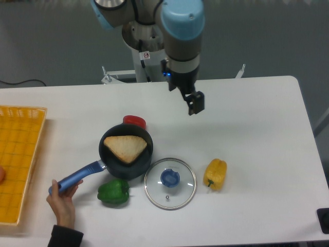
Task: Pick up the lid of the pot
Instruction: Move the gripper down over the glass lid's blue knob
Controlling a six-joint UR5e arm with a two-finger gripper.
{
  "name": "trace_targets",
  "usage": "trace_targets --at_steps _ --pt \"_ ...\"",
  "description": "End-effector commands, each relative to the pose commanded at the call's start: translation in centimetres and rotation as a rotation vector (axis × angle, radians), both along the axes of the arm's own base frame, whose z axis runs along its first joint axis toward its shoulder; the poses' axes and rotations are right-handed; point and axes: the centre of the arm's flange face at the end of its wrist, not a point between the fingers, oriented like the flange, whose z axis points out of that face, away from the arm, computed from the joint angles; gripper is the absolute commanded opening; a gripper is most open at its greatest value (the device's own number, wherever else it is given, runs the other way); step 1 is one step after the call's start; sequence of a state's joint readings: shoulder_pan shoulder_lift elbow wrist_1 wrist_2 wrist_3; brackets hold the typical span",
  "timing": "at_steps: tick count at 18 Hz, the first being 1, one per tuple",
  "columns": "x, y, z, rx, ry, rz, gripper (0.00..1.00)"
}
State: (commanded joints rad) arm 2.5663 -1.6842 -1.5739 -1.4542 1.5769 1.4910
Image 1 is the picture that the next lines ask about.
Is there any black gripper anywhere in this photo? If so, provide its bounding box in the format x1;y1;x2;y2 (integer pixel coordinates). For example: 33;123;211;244
161;59;205;115

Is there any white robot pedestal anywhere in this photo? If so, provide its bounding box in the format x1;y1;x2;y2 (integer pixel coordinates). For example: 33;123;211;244
122;21;166;82

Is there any yellow bell pepper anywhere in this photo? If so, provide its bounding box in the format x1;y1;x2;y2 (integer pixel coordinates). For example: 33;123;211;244
203;158;227;191

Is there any yellow woven basket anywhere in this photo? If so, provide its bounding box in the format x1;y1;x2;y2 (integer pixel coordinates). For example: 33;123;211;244
1;105;47;225

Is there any black floor cable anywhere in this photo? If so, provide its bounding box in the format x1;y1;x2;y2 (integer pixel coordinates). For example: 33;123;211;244
0;79;47;87

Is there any white metal frame bracket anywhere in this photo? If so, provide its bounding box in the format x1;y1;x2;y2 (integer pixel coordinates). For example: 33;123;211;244
101;66;137;85

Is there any black sleeved forearm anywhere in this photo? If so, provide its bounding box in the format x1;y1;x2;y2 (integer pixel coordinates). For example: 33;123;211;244
48;225;84;247

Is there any person's hand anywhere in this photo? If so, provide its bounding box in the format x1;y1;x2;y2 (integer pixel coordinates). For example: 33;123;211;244
46;179;83;230

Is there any glass pot lid blue knob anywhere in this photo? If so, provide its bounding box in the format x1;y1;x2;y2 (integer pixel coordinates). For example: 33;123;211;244
143;158;197;210

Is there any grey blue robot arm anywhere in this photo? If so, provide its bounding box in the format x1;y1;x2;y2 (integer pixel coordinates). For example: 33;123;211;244
90;1;205;115

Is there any red bell pepper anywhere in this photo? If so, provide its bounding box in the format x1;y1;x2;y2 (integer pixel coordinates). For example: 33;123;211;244
123;115;147;129

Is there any black saucepan blue handle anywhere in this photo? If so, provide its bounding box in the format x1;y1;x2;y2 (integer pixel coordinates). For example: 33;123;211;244
58;123;154;192

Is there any black device at table edge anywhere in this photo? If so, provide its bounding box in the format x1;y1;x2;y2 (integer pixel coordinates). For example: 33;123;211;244
317;208;329;234

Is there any triangular toasted bread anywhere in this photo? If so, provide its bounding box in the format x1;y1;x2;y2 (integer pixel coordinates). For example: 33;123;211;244
103;135;147;165

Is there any green bell pepper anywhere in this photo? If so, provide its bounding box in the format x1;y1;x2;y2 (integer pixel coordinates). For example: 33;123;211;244
97;179;130;204

